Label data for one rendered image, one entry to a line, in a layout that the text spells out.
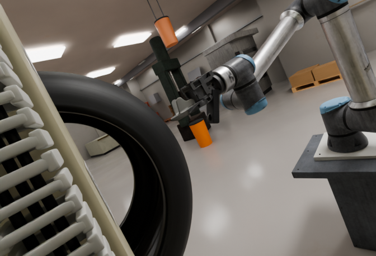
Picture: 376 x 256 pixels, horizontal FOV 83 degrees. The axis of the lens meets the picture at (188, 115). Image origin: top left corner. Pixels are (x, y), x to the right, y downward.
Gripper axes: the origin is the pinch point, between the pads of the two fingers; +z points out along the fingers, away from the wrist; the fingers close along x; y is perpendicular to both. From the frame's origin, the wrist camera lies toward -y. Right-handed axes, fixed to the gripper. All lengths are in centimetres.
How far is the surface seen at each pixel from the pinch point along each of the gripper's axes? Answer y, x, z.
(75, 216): 5.0, 39.5, 28.2
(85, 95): 16.0, 17.2, 19.8
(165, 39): 103, -371, -239
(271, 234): -128, -66, -46
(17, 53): 18.3, 38.1, 24.8
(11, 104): 15, 40, 27
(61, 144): 10.3, 38.2, 26.1
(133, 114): 8.7, 17.2, 14.3
